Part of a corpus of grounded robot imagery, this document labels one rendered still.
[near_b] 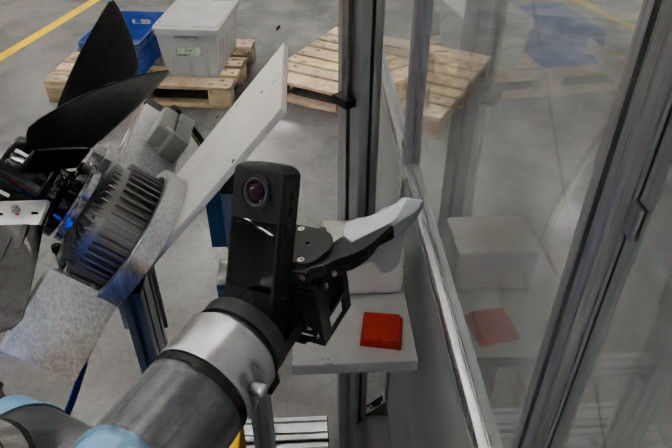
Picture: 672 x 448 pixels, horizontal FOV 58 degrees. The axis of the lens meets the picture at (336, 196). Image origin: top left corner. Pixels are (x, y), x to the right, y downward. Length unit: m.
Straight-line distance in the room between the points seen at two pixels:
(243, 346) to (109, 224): 0.70
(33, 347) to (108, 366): 1.29
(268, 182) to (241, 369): 0.13
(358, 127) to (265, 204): 0.92
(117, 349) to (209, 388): 2.07
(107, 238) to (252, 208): 0.67
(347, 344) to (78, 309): 0.49
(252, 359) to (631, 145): 0.30
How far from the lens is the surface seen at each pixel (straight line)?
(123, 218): 1.09
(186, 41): 3.91
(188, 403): 0.40
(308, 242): 0.49
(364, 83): 1.31
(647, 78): 0.46
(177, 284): 2.65
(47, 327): 1.15
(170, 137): 1.33
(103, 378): 2.40
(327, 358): 1.20
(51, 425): 0.54
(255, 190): 0.44
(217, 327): 0.43
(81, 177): 1.13
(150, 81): 0.95
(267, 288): 0.45
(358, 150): 1.38
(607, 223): 0.51
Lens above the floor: 1.79
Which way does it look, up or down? 36 degrees down
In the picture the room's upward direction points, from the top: straight up
